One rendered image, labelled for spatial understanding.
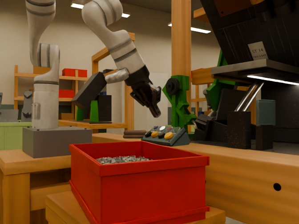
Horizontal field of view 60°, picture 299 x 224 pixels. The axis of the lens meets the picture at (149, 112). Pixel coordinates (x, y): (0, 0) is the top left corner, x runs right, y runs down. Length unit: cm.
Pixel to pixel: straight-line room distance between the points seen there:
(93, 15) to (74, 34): 756
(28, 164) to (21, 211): 15
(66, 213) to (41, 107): 55
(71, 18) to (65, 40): 70
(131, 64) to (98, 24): 13
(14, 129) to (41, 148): 44
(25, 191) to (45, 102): 33
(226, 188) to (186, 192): 20
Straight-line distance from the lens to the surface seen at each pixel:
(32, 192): 98
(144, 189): 46
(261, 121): 78
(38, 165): 94
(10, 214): 97
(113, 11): 71
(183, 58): 164
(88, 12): 69
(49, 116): 105
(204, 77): 161
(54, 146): 98
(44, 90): 105
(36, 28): 101
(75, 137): 100
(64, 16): 834
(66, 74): 739
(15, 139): 139
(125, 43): 70
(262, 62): 68
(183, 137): 84
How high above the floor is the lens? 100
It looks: level
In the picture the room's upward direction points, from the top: straight up
